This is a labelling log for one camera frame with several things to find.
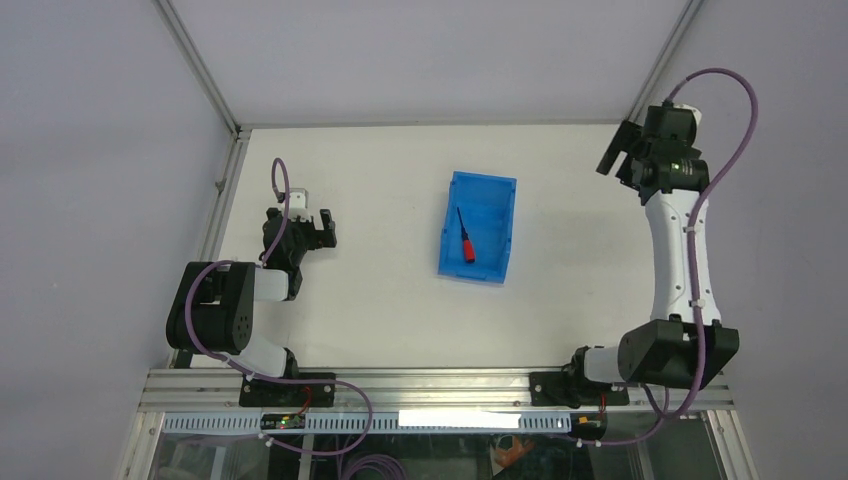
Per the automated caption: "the red and black screwdriver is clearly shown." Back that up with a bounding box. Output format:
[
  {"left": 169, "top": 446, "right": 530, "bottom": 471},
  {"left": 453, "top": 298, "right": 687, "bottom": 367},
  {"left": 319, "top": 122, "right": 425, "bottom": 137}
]
[{"left": 456, "top": 207, "right": 476, "bottom": 264}]

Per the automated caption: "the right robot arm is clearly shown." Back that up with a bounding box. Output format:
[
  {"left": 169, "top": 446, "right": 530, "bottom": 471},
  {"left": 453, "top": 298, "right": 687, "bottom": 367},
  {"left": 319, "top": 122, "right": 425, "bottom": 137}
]
[{"left": 562, "top": 101, "right": 740, "bottom": 407}]

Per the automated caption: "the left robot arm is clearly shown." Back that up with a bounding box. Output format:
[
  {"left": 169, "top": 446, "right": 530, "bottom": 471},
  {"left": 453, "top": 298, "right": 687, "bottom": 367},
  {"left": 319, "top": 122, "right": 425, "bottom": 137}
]
[{"left": 167, "top": 125, "right": 653, "bottom": 406}]

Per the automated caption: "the blue plastic bin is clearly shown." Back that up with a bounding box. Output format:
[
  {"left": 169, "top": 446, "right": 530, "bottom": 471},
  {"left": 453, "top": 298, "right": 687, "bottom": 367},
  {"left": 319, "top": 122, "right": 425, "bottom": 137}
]
[{"left": 438, "top": 171, "right": 517, "bottom": 284}]

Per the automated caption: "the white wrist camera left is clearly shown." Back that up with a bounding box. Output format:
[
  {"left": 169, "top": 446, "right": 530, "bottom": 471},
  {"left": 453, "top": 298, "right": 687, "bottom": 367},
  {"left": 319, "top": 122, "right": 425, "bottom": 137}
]
[{"left": 281, "top": 188, "right": 313, "bottom": 223}]

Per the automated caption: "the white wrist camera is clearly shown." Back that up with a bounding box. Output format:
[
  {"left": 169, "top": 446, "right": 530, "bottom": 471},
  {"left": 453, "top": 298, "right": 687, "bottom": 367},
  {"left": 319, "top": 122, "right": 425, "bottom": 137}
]
[
  {"left": 281, "top": 188, "right": 313, "bottom": 223},
  {"left": 672, "top": 101, "right": 704, "bottom": 128}
]

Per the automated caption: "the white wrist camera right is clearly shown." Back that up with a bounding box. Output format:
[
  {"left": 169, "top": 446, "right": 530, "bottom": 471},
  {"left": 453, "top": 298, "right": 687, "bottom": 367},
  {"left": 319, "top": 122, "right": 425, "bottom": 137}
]
[{"left": 672, "top": 101, "right": 704, "bottom": 128}]

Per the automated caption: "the black base plate left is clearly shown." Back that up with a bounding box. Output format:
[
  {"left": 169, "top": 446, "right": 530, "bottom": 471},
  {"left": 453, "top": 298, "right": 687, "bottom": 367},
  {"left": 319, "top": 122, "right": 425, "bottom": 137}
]
[{"left": 238, "top": 372, "right": 336, "bottom": 408}]

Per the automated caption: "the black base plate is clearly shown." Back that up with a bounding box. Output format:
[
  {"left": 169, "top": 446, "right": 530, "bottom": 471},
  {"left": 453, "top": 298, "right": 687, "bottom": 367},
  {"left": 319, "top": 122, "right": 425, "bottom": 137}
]
[
  {"left": 238, "top": 372, "right": 336, "bottom": 408},
  {"left": 528, "top": 371, "right": 630, "bottom": 409}
]

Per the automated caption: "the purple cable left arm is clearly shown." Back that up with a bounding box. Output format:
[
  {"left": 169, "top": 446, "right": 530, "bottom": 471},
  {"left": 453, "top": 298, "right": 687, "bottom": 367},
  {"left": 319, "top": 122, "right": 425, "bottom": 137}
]
[{"left": 183, "top": 157, "right": 409, "bottom": 480}]

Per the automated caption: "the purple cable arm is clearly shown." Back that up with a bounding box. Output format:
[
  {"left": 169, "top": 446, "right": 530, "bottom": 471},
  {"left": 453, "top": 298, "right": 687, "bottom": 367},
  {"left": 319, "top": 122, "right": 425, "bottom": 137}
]
[
  {"left": 569, "top": 67, "right": 761, "bottom": 446},
  {"left": 183, "top": 157, "right": 409, "bottom": 480}
]

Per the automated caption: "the aluminium frame rail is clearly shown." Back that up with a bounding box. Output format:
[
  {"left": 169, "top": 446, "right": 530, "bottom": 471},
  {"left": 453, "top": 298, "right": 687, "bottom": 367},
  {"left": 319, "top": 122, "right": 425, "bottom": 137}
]
[{"left": 137, "top": 367, "right": 736, "bottom": 413}]

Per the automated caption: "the white slotted cable duct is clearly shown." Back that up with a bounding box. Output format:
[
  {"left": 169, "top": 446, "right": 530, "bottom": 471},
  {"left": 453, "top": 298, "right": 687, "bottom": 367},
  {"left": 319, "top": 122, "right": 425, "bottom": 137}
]
[{"left": 163, "top": 410, "right": 571, "bottom": 436}]

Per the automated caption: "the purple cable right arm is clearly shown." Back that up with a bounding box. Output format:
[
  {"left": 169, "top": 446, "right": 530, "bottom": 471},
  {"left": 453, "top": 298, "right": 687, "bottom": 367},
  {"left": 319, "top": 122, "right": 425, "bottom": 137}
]
[{"left": 569, "top": 67, "right": 761, "bottom": 446}]

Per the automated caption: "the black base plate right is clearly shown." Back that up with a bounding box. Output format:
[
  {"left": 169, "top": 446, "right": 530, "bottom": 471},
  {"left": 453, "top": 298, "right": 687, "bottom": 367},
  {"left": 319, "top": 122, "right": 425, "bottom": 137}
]
[{"left": 528, "top": 371, "right": 630, "bottom": 409}]

